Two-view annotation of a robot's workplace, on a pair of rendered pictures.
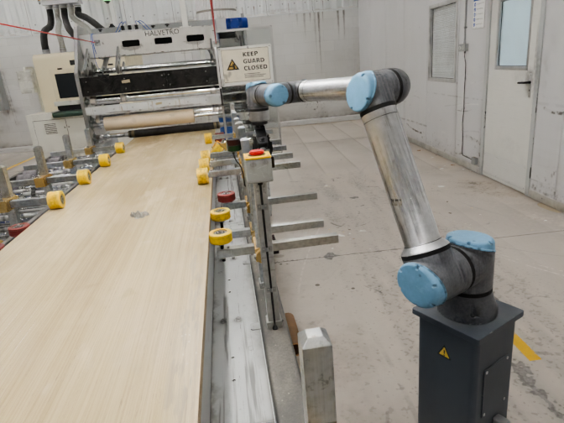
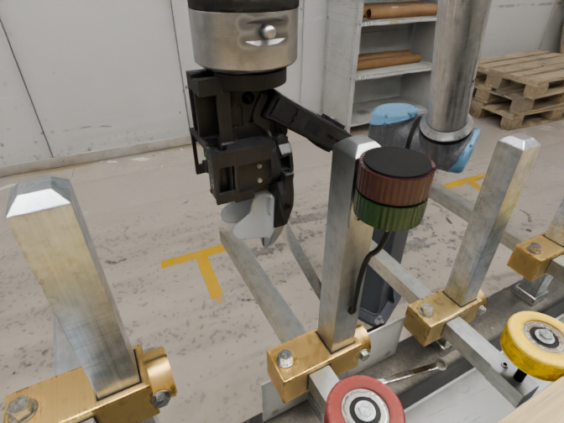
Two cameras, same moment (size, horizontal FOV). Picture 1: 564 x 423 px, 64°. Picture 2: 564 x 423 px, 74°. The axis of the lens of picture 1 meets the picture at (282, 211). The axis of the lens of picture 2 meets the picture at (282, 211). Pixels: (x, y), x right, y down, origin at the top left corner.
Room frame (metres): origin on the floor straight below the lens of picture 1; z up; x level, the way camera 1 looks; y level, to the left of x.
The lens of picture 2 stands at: (2.12, 0.40, 1.29)
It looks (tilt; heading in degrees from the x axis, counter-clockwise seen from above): 35 degrees down; 249
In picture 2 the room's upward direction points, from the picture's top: straight up
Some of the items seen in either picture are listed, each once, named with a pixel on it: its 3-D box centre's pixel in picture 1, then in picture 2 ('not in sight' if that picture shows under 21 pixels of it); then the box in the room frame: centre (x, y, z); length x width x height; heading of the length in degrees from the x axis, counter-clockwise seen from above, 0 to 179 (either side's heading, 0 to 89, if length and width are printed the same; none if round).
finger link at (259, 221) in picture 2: not in sight; (256, 226); (2.03, 0.08, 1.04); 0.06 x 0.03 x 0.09; 6
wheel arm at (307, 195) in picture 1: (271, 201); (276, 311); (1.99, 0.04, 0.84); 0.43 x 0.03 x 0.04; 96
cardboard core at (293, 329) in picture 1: (291, 333); not in sight; (2.13, 0.01, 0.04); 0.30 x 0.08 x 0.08; 6
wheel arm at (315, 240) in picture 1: (278, 245); (509, 237); (1.49, 0.02, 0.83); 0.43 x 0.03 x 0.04; 96
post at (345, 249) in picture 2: (250, 191); (337, 316); (1.94, 0.13, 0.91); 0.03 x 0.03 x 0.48; 6
